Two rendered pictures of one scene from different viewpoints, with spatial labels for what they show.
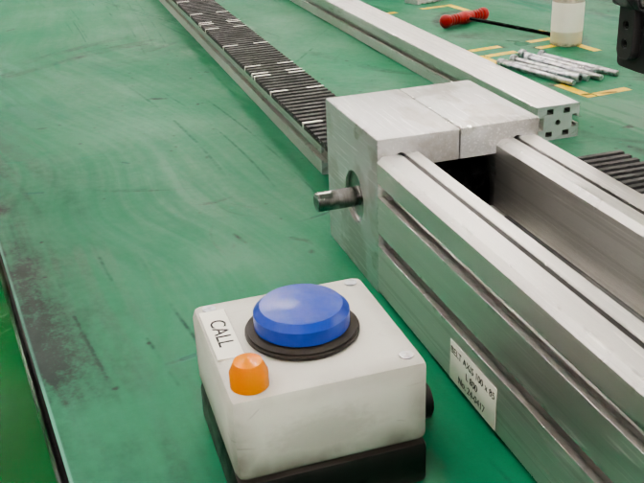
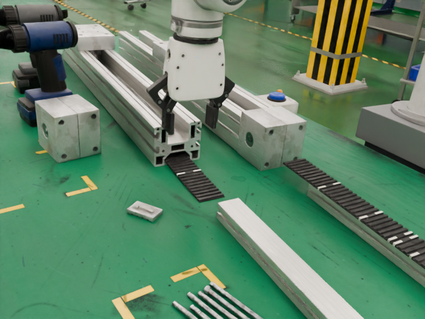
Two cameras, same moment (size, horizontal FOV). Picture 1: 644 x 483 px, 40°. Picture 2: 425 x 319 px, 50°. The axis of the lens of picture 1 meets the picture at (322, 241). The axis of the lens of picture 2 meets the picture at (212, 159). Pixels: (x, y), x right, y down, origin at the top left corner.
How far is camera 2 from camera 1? 1.40 m
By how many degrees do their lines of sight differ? 126
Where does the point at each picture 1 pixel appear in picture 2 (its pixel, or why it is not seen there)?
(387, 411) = not seen: hidden behind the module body
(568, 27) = not seen: outside the picture
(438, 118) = (269, 111)
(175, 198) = (367, 179)
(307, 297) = (276, 93)
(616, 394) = not seen: hidden behind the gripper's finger
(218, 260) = (326, 156)
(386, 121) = (282, 111)
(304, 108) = (349, 193)
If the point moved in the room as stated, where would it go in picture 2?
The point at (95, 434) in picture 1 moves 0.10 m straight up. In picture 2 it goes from (312, 123) to (319, 85)
